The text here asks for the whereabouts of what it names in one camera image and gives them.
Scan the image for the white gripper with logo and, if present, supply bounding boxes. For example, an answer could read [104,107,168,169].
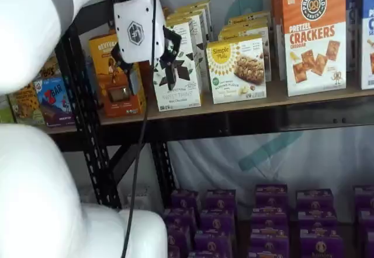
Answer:
[110,0,183,96]

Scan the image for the purple Z Bar box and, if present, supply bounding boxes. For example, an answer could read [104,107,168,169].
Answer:
[32,76,77,128]

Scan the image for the white carton box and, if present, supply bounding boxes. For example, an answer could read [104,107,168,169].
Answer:
[77,183,98,204]
[126,184,159,212]

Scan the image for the white tarp with teal print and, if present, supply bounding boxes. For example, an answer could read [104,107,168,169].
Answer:
[162,0,374,212]

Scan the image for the orange Revival snack box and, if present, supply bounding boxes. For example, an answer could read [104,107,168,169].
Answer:
[88,32,147,118]

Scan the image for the orange brown snack box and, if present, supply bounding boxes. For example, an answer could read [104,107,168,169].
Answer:
[37,55,64,80]

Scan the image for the purple Annie's snack box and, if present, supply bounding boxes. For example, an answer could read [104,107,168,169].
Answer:
[353,185,374,211]
[171,189,201,212]
[193,229,233,253]
[249,233,290,258]
[357,208,374,233]
[162,207,197,230]
[250,224,290,239]
[255,184,289,210]
[295,189,334,211]
[199,209,236,234]
[167,244,181,258]
[296,208,338,230]
[204,189,237,212]
[300,235,344,258]
[188,250,223,258]
[365,231,374,258]
[251,206,289,227]
[165,225,191,250]
[299,226,341,239]

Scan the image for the white Sweet Thins box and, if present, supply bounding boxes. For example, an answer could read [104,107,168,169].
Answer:
[175,0,213,43]
[166,5,211,66]
[153,18,203,112]
[165,11,208,93]

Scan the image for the white almond flour bars box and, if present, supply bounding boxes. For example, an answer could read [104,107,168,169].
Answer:
[227,11,271,25]
[217,26,272,83]
[206,34,268,104]
[221,18,271,34]

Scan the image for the black metal shelf rack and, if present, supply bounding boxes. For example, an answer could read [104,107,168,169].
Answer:
[52,0,374,212]

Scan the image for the dark blue cracker box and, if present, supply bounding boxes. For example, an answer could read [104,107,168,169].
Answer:
[346,1,362,72]

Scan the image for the blue and white cracker box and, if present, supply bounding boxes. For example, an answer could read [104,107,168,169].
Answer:
[360,0,374,90]

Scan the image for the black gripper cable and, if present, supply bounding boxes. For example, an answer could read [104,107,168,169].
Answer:
[120,0,187,258]

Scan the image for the wooden shelf board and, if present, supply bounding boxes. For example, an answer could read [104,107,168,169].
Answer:
[46,88,374,134]

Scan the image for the green snack box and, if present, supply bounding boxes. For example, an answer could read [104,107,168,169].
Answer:
[0,105,15,124]

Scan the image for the brown cookie snack box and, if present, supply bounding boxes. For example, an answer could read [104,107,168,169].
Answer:
[7,82,45,126]

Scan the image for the orange pretzel crackers box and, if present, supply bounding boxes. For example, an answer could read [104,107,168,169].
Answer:
[281,0,348,97]
[270,0,289,81]

